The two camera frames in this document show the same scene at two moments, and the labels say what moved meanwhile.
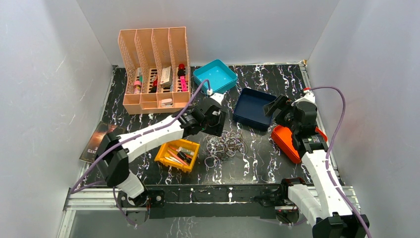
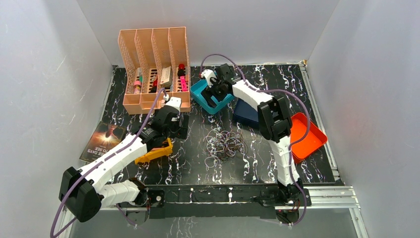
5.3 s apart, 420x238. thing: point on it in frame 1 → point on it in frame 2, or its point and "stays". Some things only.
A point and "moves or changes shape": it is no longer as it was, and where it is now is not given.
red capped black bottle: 181,70 stays
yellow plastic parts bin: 180,153 → 166,151
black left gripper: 214,121 → 183,124
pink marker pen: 183,84 stays
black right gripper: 280,102 → 206,94
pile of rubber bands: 221,147 stays
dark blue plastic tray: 249,111 stays
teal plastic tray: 221,77 moves or changes shape
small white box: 167,77 stays
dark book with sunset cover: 92,147 stays
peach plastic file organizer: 155,63 stays
